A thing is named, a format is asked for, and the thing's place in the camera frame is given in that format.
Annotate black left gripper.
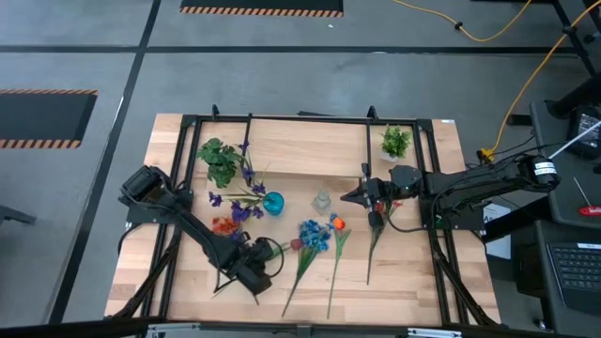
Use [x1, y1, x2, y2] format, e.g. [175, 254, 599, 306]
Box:
[240, 238, 280, 271]

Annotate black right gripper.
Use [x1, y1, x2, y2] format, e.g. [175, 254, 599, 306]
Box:
[340, 175, 393, 210]

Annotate maroon artificial tulip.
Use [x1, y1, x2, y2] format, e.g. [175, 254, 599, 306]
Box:
[270, 238, 304, 260]

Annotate orange artificial tulip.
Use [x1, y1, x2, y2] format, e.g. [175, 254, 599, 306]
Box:
[326, 216, 352, 320]

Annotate clear ribbed glass vase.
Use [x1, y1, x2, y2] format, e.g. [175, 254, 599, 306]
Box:
[312, 188, 332, 216]

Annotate red artificial flower bunch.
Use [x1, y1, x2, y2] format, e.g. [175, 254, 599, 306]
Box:
[365, 199, 405, 286]

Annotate blue artificial flower bunch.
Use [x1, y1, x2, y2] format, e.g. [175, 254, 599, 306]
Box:
[281, 213, 340, 318]

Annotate purple artificial flower bunch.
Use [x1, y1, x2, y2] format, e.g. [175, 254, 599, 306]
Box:
[208, 139, 270, 224]

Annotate orange artificial flower bunch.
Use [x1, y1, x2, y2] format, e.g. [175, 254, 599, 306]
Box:
[210, 214, 260, 306]

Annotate wooden shelf black metal legs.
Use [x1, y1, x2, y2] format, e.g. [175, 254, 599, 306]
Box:
[239, 111, 376, 194]

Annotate teal glass vase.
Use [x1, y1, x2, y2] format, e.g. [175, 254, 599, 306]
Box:
[262, 191, 286, 218]

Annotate small fern plant white pot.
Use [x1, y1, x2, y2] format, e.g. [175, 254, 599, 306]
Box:
[378, 124, 413, 163]

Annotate broad-leaf plant white pot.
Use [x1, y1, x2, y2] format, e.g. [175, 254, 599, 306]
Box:
[195, 136, 246, 190]

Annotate white paper sheet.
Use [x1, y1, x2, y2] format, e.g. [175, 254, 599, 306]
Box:
[482, 201, 514, 260]

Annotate dark grey desk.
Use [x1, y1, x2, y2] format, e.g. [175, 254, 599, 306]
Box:
[510, 219, 601, 338]
[529, 100, 601, 230]

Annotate black hazard-striped floor mat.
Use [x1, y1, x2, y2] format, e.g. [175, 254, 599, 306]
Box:
[179, 0, 345, 19]
[0, 88, 100, 150]

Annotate white rod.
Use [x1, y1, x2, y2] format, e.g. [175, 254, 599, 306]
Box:
[547, 119, 601, 161]

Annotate black laptop keyboard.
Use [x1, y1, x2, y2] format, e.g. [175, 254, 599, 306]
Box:
[546, 240, 601, 316]

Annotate black electronic device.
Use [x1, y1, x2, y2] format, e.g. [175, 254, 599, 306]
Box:
[566, 104, 601, 161]

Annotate black desk leg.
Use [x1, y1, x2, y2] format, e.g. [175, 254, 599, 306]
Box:
[506, 0, 601, 127]

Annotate grey furniture foot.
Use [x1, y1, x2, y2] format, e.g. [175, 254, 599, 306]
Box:
[0, 204, 38, 226]

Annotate black metal table frame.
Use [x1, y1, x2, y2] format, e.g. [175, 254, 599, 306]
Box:
[106, 103, 502, 330]

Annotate yellow cable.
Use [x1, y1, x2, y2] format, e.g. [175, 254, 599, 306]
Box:
[392, 0, 534, 43]
[477, 0, 601, 163]

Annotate black silver front rail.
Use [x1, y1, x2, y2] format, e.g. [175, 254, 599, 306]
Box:
[0, 316, 601, 338]

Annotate red-handled screwdriver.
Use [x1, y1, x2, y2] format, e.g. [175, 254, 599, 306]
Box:
[572, 176, 601, 218]

